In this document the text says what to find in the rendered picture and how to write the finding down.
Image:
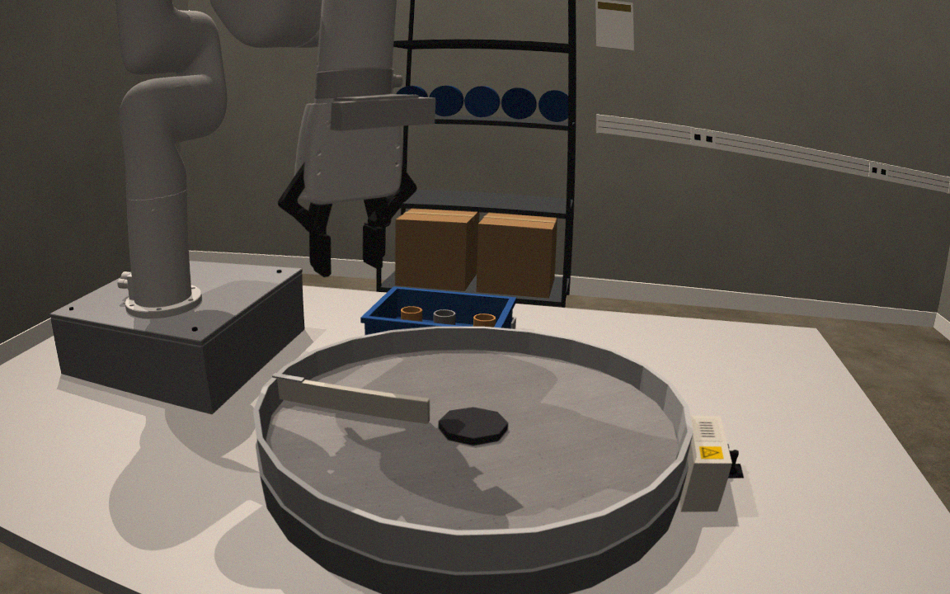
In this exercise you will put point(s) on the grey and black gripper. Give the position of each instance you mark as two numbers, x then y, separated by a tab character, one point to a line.
342	166

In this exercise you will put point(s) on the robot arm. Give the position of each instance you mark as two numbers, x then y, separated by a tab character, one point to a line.
356	36

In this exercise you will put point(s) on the blue crate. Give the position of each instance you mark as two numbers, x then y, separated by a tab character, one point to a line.
388	309

